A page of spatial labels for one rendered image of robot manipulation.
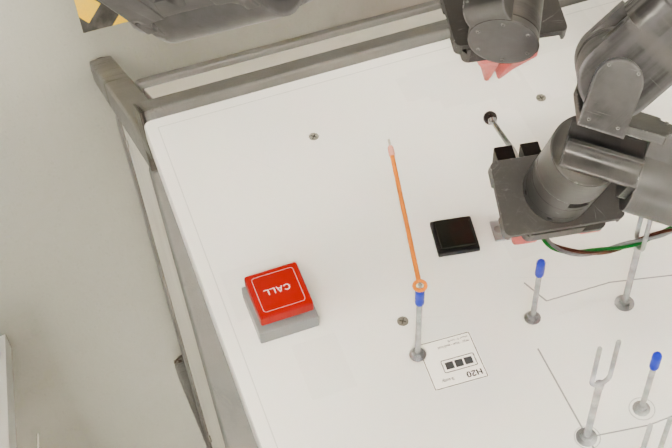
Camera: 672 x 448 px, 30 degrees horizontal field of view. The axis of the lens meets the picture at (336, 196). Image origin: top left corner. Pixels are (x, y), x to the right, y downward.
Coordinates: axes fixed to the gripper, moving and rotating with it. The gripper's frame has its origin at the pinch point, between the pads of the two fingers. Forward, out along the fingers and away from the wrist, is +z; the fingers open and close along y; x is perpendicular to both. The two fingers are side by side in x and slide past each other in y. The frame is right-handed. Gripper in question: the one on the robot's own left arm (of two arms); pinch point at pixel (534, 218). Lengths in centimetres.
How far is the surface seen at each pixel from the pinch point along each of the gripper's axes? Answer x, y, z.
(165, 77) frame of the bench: 43, -32, 60
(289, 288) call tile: -2.0, -22.5, 3.1
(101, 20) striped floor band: 67, -42, 91
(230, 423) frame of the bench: -9, -30, 43
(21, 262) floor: 32, -62, 108
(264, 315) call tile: -4.3, -25.1, 2.1
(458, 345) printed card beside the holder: -9.6, -8.5, 3.3
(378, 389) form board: -12.3, -16.4, 2.2
